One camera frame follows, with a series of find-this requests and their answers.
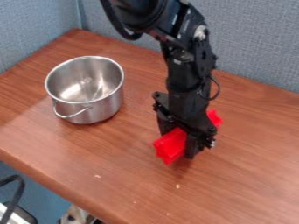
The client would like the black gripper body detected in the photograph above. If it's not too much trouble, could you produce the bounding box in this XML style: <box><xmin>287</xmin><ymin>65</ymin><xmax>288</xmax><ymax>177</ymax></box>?
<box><xmin>151</xmin><ymin>90</ymin><xmax>219</xmax><ymax>150</ymax></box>

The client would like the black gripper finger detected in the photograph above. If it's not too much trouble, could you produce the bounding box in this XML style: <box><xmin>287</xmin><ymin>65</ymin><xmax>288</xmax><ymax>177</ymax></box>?
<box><xmin>184</xmin><ymin>134</ymin><xmax>203</xmax><ymax>159</ymax></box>
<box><xmin>156</xmin><ymin>111</ymin><xmax>176</xmax><ymax>135</ymax></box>

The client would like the red plastic block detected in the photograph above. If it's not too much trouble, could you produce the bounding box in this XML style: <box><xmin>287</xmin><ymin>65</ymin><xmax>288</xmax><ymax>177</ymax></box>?
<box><xmin>153</xmin><ymin>108</ymin><xmax>223</xmax><ymax>165</ymax></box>

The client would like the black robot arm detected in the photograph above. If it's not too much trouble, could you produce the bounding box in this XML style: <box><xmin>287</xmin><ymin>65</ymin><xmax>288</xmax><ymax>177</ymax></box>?
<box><xmin>99</xmin><ymin>0</ymin><xmax>220</xmax><ymax>159</ymax></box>

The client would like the white object under table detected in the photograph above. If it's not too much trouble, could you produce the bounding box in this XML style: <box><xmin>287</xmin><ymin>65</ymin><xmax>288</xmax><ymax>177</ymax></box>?
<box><xmin>57</xmin><ymin>205</ymin><xmax>104</xmax><ymax>224</ymax></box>

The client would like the black and silver equipment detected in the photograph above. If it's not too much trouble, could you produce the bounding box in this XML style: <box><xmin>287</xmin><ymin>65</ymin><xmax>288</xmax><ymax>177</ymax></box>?
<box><xmin>0</xmin><ymin>202</ymin><xmax>39</xmax><ymax>224</ymax></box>

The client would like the metal pot with handle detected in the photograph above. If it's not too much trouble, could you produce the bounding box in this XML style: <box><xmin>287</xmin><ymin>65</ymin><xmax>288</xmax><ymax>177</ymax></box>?
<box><xmin>44</xmin><ymin>56</ymin><xmax>125</xmax><ymax>124</ymax></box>

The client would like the black cable loop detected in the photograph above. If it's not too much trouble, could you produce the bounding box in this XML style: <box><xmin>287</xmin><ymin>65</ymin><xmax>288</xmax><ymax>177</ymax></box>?
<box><xmin>0</xmin><ymin>174</ymin><xmax>26</xmax><ymax>224</ymax></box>

